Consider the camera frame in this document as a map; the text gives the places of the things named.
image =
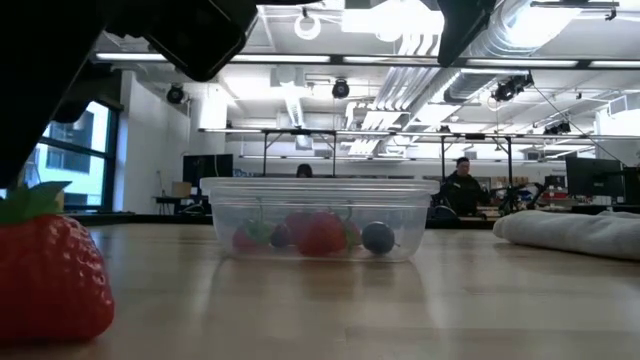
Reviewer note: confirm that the black aluminium table frame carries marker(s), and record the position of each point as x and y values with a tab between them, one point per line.
160	219

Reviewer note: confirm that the clear plastic tupperware container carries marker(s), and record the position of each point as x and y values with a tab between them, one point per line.
320	186

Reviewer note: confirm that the black ceiling spotlight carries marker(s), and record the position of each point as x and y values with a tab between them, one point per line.
340	88
557	128
175	93
510	88

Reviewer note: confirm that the dark office desk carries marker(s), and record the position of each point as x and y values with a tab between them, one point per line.
172	200

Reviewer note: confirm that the white folded towel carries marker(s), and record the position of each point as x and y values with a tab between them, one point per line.
560	232

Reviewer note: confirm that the dark blueberry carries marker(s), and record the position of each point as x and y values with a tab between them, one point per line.
378	237

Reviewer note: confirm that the person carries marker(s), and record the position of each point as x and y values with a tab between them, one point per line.
304	171
462	194

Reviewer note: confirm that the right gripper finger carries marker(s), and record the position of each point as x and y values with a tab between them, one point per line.
457	25

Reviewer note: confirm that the large glass window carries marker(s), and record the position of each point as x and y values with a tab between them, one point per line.
75	150

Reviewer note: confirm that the black computer monitor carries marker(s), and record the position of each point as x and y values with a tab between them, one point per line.
592	176
207	170

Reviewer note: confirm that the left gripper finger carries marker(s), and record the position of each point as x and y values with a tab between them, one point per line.
35	75

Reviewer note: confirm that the silver ventilation duct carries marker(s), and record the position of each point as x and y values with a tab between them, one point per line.
515	30

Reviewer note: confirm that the black metal rig frame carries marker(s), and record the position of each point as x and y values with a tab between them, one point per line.
265	150
443	155

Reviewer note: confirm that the red raspberry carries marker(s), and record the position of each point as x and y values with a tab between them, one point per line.
322	235

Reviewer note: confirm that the long ceiling light bar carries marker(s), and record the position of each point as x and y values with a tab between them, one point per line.
280	58

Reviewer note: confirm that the cardboard box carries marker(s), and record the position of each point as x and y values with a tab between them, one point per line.
181	189

